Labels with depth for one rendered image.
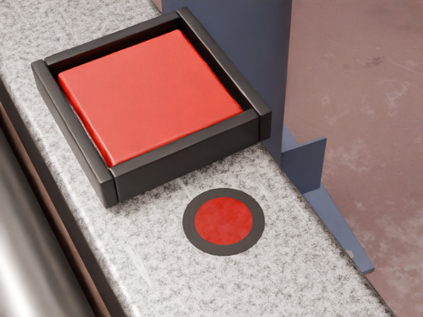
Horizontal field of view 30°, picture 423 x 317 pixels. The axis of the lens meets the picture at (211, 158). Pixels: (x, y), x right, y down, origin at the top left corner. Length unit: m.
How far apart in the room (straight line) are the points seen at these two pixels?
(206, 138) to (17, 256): 0.08
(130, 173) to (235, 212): 0.04
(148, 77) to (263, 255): 0.09
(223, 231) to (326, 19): 1.52
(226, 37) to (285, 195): 0.67
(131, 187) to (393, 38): 1.50
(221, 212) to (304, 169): 1.09
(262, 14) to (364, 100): 0.70
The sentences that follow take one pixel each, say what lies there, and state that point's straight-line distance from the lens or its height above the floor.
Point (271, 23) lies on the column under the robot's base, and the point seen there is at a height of 0.52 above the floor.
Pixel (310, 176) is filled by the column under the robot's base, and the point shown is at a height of 0.06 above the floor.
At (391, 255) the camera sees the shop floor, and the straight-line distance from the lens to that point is 1.41.
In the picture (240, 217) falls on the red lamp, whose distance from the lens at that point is 0.31.
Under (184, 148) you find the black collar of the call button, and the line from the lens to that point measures 0.31.
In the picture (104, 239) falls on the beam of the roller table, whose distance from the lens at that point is 0.30.
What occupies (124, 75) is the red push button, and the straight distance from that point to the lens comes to 0.34.
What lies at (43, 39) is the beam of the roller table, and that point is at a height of 0.92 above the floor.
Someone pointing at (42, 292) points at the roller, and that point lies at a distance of 0.29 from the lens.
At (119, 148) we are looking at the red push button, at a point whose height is 0.93.
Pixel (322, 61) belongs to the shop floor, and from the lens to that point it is 1.70.
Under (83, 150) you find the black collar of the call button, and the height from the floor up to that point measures 0.93.
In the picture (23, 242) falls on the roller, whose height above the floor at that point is 0.92.
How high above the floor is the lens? 1.17
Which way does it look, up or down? 50 degrees down
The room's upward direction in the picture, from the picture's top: 2 degrees counter-clockwise
